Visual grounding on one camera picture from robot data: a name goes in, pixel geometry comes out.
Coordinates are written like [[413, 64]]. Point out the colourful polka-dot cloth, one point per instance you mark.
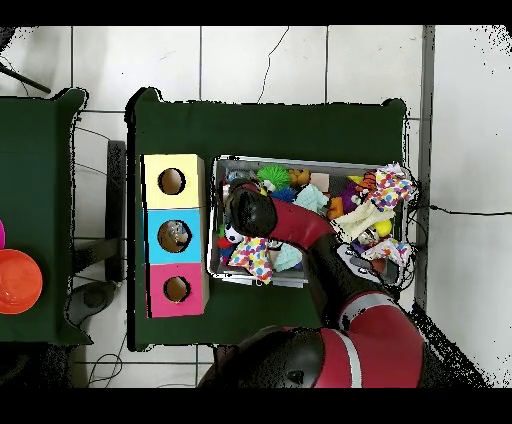
[[254, 258]]

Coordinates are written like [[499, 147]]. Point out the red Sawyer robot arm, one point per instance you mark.
[[304, 228]]

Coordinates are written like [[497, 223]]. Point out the wooden box with three holes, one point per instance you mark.
[[194, 224]]

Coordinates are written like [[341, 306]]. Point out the shallow clear mesh bin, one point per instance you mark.
[[228, 276]]

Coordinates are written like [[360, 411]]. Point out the small soccer ball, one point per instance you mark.
[[231, 235]]

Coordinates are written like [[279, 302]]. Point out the mint green knit cloth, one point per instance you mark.
[[312, 198]]

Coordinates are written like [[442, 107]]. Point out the dark green tablecloth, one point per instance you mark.
[[200, 128]]

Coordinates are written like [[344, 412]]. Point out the cream cloth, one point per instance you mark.
[[366, 218]]

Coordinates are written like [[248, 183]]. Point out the black floor stand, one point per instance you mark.
[[116, 208]]

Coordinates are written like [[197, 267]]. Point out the dark green side table cloth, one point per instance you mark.
[[48, 200]]

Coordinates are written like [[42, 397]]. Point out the orange plate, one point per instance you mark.
[[16, 282]]

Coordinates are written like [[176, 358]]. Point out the black tripod leg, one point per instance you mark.
[[24, 80]]

